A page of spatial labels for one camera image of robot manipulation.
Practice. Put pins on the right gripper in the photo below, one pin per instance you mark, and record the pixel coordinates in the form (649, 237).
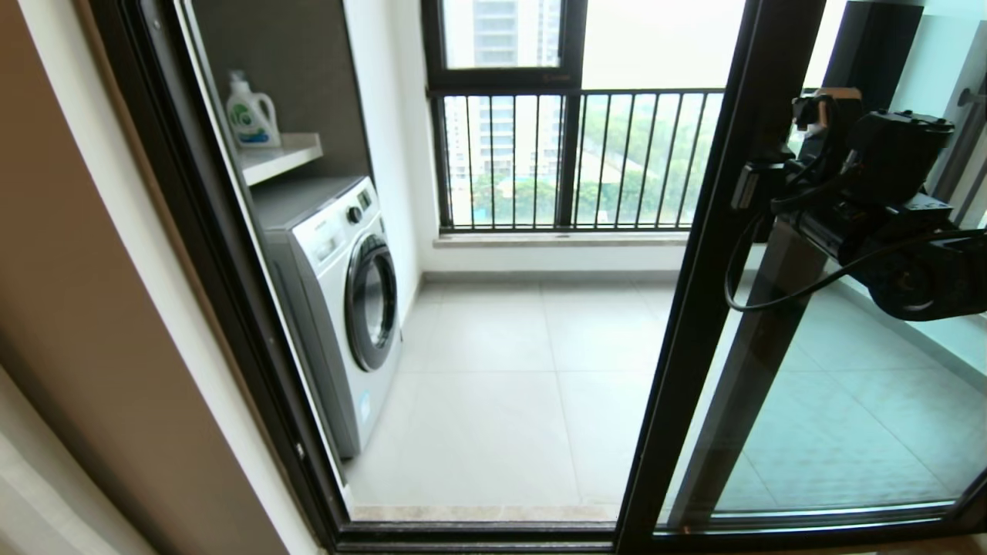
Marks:
(840, 223)

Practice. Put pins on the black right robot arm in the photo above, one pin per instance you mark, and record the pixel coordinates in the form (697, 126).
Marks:
(948, 277)

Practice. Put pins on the black framed glass door panel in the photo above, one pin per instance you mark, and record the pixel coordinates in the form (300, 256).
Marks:
(759, 362)

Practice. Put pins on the long stone window sill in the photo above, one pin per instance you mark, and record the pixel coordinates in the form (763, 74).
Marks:
(540, 239)

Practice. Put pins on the black balcony railing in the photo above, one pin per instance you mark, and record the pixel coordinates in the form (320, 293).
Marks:
(540, 92)

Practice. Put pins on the silver front-load washing machine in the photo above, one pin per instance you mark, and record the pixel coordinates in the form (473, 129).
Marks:
(331, 320)

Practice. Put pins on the dark brown cabinet panel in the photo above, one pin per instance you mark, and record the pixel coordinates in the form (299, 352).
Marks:
(308, 62)

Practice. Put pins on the white shelf board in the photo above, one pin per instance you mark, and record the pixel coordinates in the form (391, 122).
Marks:
(279, 157)

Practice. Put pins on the white detergent bottle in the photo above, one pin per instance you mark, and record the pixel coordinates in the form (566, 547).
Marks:
(253, 122)

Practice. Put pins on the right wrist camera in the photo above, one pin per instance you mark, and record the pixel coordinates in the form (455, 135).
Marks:
(829, 116)

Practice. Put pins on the black window frame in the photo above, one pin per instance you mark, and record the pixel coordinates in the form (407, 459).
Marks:
(569, 154)

